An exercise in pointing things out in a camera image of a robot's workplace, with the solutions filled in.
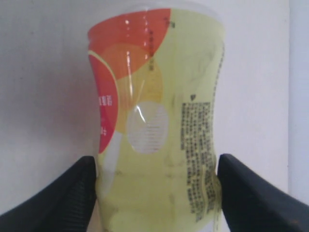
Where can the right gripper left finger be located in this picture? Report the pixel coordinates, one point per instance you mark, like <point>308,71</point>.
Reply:
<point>66,205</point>

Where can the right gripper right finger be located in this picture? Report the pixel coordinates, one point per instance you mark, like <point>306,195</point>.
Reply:
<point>251,204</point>

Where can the yellow juice bottle red cap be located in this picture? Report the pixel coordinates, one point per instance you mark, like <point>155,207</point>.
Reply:
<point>156,72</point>

